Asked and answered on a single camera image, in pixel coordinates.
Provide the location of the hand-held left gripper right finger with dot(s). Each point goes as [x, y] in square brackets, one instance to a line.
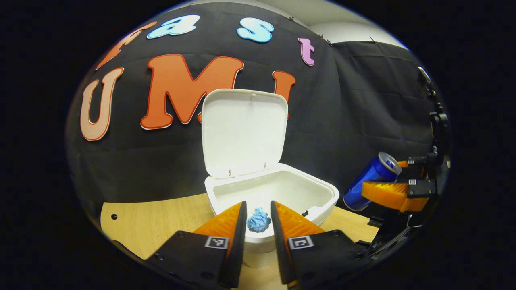
[278, 249]

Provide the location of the blue paper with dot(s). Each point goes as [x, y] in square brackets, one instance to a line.
[258, 221]

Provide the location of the wooden desktop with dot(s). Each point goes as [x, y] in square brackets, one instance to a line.
[161, 221]

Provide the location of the white desktop garbage bin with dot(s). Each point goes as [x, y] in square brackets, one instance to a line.
[242, 133]

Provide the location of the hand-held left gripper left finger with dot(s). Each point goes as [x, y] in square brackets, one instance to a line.
[238, 241]

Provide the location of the black backdrop cloth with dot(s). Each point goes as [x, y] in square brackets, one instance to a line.
[342, 121]

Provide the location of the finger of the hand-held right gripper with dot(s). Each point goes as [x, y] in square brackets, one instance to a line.
[419, 162]
[421, 188]

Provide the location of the blue pop can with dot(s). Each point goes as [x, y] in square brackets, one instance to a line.
[367, 177]

